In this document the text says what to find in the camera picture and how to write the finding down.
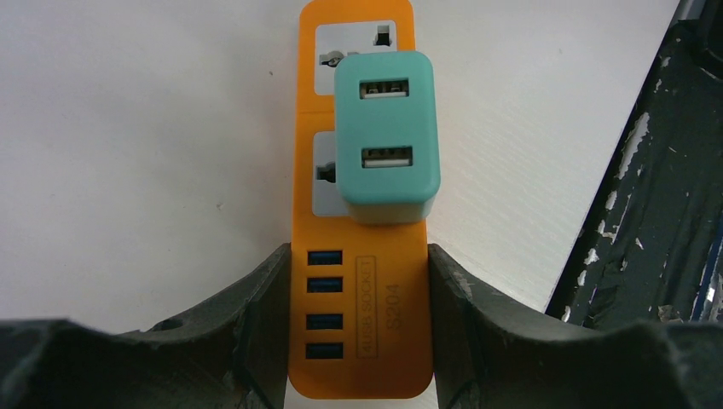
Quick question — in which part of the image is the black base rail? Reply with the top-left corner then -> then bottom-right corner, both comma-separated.
547,1 -> 722,330

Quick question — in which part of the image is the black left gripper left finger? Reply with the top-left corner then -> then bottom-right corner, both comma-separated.
1,244 -> 292,408

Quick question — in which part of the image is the orange power strip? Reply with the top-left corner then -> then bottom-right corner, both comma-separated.
288,1 -> 433,400

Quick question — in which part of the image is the teal adapter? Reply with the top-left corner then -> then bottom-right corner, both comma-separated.
334,51 -> 441,225

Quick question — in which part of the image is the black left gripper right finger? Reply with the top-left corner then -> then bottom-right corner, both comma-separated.
428,244 -> 722,408

